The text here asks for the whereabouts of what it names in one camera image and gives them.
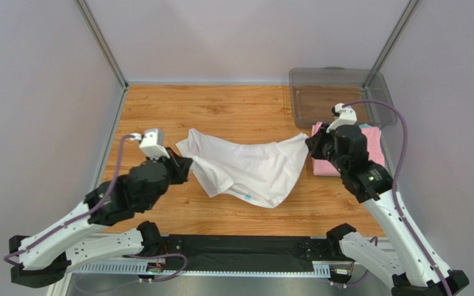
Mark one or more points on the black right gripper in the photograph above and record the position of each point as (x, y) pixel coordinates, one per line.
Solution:
(318, 143)

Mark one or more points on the white t shirt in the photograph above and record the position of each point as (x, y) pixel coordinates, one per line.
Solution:
(261, 174)

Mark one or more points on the aluminium frame post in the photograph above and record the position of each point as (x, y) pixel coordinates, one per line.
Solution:
(397, 31)
(93, 26)

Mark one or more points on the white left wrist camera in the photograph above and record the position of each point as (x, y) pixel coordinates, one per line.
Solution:
(152, 144)

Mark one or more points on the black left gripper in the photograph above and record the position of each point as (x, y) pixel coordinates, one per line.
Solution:
(181, 164)

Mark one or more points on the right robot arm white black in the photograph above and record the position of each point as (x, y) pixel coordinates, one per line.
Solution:
(416, 269)

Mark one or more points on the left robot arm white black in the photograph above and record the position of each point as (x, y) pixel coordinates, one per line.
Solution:
(45, 258)

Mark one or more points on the aluminium frame rail front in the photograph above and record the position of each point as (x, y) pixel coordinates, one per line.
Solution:
(338, 273)

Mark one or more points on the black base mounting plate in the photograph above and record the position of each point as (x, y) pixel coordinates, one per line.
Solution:
(251, 253)

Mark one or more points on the pink folded t shirt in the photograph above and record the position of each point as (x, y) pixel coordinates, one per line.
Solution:
(373, 135)

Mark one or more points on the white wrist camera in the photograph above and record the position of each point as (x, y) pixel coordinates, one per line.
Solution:
(152, 144)
(344, 115)

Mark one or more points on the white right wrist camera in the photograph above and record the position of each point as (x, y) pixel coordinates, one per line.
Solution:
(344, 115)

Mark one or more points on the right aluminium frame post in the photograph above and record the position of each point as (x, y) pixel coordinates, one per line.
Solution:
(397, 31)

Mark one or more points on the clear grey plastic bin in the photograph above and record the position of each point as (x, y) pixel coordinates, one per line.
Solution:
(314, 91)

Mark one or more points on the left aluminium frame post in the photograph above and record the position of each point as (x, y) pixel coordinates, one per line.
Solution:
(93, 26)

